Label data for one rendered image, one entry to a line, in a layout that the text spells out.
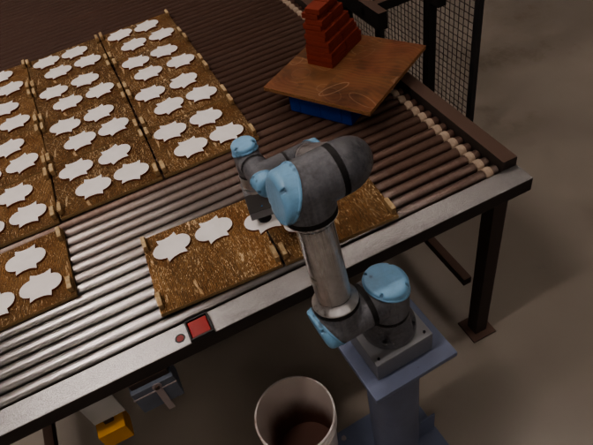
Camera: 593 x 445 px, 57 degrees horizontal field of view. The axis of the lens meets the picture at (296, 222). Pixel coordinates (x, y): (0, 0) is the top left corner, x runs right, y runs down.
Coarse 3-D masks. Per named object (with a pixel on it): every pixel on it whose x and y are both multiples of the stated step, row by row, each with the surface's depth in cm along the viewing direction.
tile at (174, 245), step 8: (168, 240) 189; (176, 240) 188; (184, 240) 188; (160, 248) 187; (168, 248) 186; (176, 248) 186; (184, 248) 185; (160, 256) 185; (168, 256) 184; (176, 256) 184
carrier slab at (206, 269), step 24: (240, 216) 193; (192, 240) 188; (240, 240) 185; (264, 240) 183; (168, 264) 183; (192, 264) 181; (216, 264) 179; (240, 264) 178; (264, 264) 176; (168, 288) 176; (192, 288) 174; (216, 288) 172; (168, 312) 169
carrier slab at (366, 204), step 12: (360, 192) 191; (372, 192) 190; (348, 204) 188; (360, 204) 187; (372, 204) 186; (384, 204) 186; (348, 216) 184; (360, 216) 183; (372, 216) 183; (384, 216) 182; (396, 216) 181; (276, 228) 186; (336, 228) 182; (348, 228) 181; (360, 228) 180; (372, 228) 181; (276, 240) 182; (288, 240) 181; (288, 252) 178; (300, 252) 177; (288, 264) 176
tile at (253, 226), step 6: (246, 222) 172; (252, 222) 171; (258, 222) 171; (264, 222) 171; (270, 222) 170; (276, 222) 170; (246, 228) 170; (252, 228) 170; (258, 228) 169; (264, 228) 169; (270, 228) 169
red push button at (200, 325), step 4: (204, 316) 167; (196, 320) 166; (200, 320) 166; (204, 320) 166; (188, 324) 166; (192, 324) 165; (196, 324) 165; (200, 324) 165; (204, 324) 165; (208, 324) 164; (192, 328) 164; (196, 328) 164; (200, 328) 164; (204, 328) 164; (208, 328) 163; (192, 332) 163; (196, 332) 163; (200, 332) 163; (204, 332) 163; (192, 336) 162
